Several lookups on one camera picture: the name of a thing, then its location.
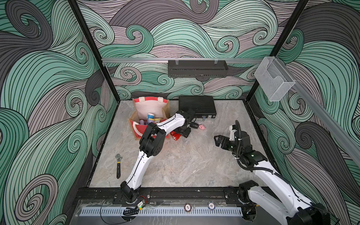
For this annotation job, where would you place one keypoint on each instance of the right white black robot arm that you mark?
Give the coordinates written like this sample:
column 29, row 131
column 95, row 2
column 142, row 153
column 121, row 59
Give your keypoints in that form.
column 284, row 202

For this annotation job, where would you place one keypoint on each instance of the red jute tote bag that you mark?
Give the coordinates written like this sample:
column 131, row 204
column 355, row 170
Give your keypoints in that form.
column 148, row 109

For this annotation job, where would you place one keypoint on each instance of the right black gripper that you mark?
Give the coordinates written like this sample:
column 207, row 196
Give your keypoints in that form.
column 225, row 141

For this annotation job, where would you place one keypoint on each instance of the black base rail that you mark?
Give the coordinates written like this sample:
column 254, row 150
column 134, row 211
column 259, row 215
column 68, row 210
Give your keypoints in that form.
column 155, row 195

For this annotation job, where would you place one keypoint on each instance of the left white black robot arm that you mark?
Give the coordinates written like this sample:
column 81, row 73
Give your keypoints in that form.
column 151, row 144

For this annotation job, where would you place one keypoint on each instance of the white slotted cable duct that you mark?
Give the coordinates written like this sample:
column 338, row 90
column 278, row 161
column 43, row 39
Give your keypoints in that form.
column 163, row 211

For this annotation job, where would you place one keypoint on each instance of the clear plastic wall bin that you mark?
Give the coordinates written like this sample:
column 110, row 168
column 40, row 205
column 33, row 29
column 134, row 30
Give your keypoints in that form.
column 274, row 78

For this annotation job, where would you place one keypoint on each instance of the black wall shelf tray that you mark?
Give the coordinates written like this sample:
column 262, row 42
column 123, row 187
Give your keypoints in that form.
column 197, row 68

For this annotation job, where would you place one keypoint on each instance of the black tool on table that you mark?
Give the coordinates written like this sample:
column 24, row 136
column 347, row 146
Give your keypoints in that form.
column 118, row 171

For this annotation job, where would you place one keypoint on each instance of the small blue object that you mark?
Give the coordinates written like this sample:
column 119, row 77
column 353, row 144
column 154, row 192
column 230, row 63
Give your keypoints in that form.
column 150, row 118

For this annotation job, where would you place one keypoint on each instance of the black hard case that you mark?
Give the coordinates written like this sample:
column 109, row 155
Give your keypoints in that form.
column 203, row 106

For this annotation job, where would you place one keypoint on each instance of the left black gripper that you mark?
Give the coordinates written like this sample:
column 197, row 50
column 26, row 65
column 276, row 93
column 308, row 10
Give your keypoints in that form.
column 186, row 134

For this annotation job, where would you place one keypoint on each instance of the red flashlight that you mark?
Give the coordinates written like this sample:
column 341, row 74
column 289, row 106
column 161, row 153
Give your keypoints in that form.
column 176, row 136

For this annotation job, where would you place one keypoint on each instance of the black microphone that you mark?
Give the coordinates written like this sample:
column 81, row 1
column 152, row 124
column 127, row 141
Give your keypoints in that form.
column 194, row 125

